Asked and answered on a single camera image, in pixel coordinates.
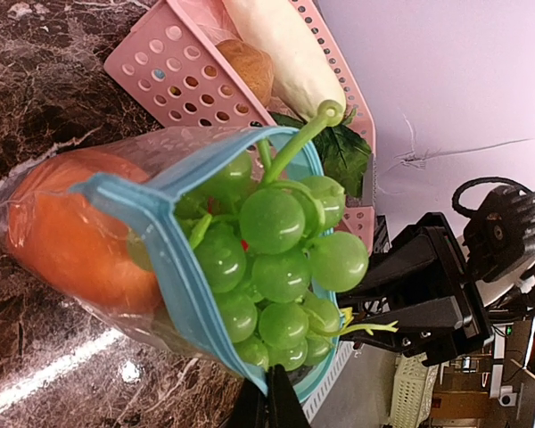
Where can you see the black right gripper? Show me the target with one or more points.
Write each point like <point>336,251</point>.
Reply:
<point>426,269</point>

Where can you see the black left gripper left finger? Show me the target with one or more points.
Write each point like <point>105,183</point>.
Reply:
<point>250,409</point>

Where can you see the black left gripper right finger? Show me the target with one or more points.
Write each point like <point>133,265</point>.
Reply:
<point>285,410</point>

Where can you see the green grape bunch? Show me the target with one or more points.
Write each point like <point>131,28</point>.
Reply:
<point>261,247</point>

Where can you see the clear zip bag blue zipper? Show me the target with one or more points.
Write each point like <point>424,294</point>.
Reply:
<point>176,160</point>

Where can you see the orange persimmon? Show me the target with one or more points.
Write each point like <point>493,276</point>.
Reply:
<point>70,244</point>

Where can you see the grey perforated crate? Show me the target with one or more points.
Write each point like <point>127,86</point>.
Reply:
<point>412,391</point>

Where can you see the dark green leaf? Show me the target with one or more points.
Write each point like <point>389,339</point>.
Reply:
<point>343,153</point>

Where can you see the white radish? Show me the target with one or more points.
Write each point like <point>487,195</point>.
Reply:
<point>303,78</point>

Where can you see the brown potato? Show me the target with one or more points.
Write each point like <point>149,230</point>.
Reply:
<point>253,66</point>

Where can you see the pink perforated plastic basket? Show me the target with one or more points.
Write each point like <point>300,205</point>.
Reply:
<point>174,71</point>

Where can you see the white slotted cable duct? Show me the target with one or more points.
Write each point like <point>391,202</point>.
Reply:
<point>315,401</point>

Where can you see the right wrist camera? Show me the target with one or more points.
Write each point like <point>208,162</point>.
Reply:
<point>499,238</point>

